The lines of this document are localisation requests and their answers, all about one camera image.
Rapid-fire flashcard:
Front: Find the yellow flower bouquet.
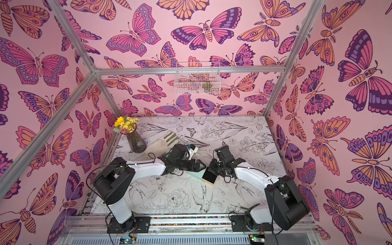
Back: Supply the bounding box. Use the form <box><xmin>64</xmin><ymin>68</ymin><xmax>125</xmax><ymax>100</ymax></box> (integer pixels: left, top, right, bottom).
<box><xmin>113</xmin><ymin>116</ymin><xmax>139</xmax><ymax>135</ymax></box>

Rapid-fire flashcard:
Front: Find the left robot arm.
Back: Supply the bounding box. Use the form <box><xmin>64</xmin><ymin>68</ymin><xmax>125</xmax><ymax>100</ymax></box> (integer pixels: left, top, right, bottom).
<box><xmin>93</xmin><ymin>144</ymin><xmax>207</xmax><ymax>234</ymax></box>

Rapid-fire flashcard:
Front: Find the white wire basket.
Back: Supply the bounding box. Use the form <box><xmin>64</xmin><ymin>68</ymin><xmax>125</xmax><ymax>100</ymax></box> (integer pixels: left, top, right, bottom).
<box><xmin>173</xmin><ymin>61</ymin><xmax>222</xmax><ymax>96</ymax></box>

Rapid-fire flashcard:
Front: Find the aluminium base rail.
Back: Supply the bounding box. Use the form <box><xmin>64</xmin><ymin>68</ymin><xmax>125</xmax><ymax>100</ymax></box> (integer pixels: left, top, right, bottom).
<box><xmin>61</xmin><ymin>212</ymin><xmax>316</xmax><ymax>236</ymax></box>

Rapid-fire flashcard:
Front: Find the mint jewelry box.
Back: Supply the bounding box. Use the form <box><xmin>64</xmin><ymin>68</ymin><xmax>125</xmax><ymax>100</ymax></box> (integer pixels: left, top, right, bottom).
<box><xmin>188</xmin><ymin>168</ymin><xmax>217</xmax><ymax>186</ymax></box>

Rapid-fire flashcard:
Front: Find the green fruit in basket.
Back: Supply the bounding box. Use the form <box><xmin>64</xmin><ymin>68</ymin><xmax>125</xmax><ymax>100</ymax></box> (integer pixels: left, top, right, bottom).
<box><xmin>202</xmin><ymin>81</ymin><xmax>214</xmax><ymax>93</ymax></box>

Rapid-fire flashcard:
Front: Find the beige garden glove far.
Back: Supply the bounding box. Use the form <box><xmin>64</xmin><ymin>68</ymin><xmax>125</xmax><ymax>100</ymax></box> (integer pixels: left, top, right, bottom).
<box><xmin>135</xmin><ymin>131</ymin><xmax>179</xmax><ymax>161</ymax></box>

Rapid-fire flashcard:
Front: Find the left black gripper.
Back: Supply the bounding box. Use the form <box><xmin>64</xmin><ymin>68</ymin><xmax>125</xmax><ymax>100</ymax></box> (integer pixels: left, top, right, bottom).
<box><xmin>175</xmin><ymin>159</ymin><xmax>207</xmax><ymax>174</ymax></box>

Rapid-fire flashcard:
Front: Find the glass vase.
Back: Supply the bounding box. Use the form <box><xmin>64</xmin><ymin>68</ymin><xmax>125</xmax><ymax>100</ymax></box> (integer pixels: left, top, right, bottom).
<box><xmin>126</xmin><ymin>130</ymin><xmax>147</xmax><ymax>154</ymax></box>

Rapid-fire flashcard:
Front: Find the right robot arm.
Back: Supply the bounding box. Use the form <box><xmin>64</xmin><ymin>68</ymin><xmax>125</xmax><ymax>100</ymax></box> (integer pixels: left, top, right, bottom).
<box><xmin>207</xmin><ymin>146</ymin><xmax>310</xmax><ymax>231</ymax></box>

